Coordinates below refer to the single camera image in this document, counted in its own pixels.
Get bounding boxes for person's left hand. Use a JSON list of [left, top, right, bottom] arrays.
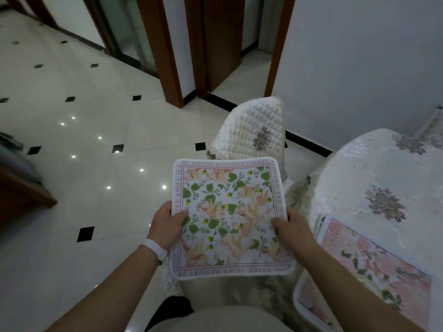
[[147, 201, 190, 254]]

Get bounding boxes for person's right hand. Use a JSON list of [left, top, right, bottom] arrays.
[[271, 208, 318, 264]]

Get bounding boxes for green leaf floral seat mat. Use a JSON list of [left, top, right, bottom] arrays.
[[168, 157, 297, 281]]

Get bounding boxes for person's left forearm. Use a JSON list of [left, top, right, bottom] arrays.
[[44, 246, 163, 332]]

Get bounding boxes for person's right forearm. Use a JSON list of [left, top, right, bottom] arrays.
[[300, 238, 427, 332]]

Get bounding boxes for white wristband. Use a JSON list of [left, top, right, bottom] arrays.
[[141, 238, 168, 265]]

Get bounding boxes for person's black trousers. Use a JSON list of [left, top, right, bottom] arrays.
[[148, 295, 195, 329]]

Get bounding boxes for white quilted covered chair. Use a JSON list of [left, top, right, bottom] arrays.
[[159, 96, 313, 332], [415, 106, 443, 151]]

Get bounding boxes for pink floral seat mat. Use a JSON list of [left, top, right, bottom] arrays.
[[293, 214, 433, 332]]

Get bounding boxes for person's beige shirt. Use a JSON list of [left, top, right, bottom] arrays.
[[147, 305, 295, 332]]

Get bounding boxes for white embroidered tablecloth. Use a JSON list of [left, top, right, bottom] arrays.
[[293, 128, 443, 332]]

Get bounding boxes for brown wooden bench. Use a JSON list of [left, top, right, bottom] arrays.
[[0, 164, 58, 228]]

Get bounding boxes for brown wooden door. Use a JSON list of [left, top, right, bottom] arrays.
[[183, 0, 246, 98]]

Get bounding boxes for glass sliding door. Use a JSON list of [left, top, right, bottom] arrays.
[[82, 0, 160, 79]]

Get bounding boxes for brown wooden door frame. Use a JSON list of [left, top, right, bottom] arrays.
[[136, 0, 186, 109], [264, 0, 297, 98]]

